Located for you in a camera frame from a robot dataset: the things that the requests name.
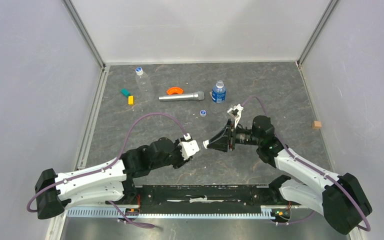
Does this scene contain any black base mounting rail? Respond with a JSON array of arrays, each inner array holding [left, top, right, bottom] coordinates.
[[105, 184, 303, 216]]

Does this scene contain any silver microphone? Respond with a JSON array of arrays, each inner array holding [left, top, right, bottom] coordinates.
[[158, 91, 205, 102]]

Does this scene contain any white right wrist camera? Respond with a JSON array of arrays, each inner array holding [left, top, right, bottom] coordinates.
[[227, 104, 244, 128]]

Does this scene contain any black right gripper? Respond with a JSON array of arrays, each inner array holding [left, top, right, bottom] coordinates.
[[207, 119, 262, 153]]

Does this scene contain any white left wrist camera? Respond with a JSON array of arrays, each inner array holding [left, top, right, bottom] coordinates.
[[179, 133, 200, 161]]

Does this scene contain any clear bottle with blue-white cap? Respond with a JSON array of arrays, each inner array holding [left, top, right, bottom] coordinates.
[[135, 67, 155, 101]]

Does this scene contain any teal rectangular block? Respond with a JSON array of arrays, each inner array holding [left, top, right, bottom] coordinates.
[[120, 88, 131, 98]]

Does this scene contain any slotted grey cable duct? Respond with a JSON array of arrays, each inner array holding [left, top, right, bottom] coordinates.
[[66, 206, 272, 220]]

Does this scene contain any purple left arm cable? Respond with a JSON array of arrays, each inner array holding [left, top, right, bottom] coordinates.
[[26, 112, 191, 214]]

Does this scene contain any blue-white Pocari bottle cap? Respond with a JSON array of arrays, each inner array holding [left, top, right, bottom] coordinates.
[[199, 109, 207, 117]]

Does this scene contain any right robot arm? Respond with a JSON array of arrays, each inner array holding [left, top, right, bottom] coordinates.
[[203, 115, 373, 235]]

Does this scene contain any orange curved pipe piece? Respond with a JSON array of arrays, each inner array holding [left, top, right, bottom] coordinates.
[[166, 87, 184, 95]]

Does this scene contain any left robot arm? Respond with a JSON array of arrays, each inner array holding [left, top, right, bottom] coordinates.
[[33, 135, 200, 220]]

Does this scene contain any blue labelled Pocari bottle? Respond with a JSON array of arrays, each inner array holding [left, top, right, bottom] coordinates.
[[211, 80, 227, 104]]

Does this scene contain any white cap of bottle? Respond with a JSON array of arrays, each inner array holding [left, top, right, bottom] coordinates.
[[203, 140, 210, 149]]

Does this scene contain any yellow rectangular block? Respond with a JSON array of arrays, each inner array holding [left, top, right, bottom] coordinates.
[[128, 95, 135, 106]]

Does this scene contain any brown cube near right wall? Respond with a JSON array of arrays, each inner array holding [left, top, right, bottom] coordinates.
[[311, 120, 322, 130]]

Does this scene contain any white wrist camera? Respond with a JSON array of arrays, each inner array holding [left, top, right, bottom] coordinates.
[[179, 133, 200, 161], [227, 104, 244, 128]]

